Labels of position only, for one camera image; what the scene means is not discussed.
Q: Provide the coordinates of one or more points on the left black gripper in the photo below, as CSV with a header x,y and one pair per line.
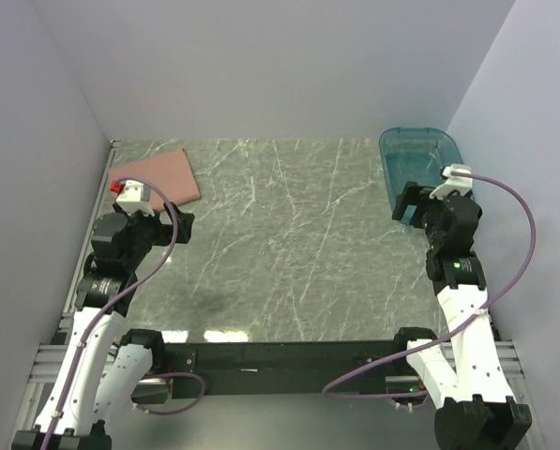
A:
x,y
165,231

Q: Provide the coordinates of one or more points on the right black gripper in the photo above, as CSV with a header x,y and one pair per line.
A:
x,y
412,195

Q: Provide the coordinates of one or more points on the pink printed t shirt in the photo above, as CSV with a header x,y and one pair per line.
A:
x,y
170,172

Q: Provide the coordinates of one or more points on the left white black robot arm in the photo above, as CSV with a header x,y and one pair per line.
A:
x,y
99,374

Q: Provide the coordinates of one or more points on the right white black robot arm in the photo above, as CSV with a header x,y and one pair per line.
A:
x,y
475,406

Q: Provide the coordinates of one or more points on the teal transparent plastic bin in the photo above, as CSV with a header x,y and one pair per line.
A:
x,y
418,155

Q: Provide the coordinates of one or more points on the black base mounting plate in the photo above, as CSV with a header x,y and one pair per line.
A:
x,y
257,368

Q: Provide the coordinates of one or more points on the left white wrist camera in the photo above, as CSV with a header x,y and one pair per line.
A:
x,y
131,197

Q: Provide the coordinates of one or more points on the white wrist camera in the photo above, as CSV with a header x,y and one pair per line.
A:
x,y
131,197
456,180

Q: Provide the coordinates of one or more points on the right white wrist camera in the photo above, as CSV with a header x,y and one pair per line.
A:
x,y
456,180

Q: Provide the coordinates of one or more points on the aluminium frame rail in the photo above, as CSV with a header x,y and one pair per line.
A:
x,y
49,360

